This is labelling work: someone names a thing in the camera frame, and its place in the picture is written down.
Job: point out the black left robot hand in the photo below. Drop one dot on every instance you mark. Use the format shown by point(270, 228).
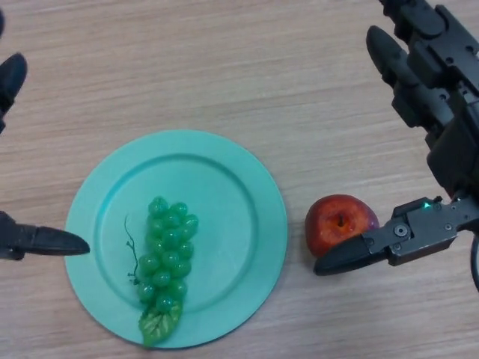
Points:
point(48, 243)

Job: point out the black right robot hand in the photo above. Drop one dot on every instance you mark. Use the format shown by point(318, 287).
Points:
point(449, 131)

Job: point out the green grape bunch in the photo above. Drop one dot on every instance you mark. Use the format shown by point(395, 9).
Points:
point(168, 254)

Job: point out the green round plate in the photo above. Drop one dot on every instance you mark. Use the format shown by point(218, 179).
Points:
point(232, 224)

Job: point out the red apple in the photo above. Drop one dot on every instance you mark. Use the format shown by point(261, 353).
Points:
point(333, 224)

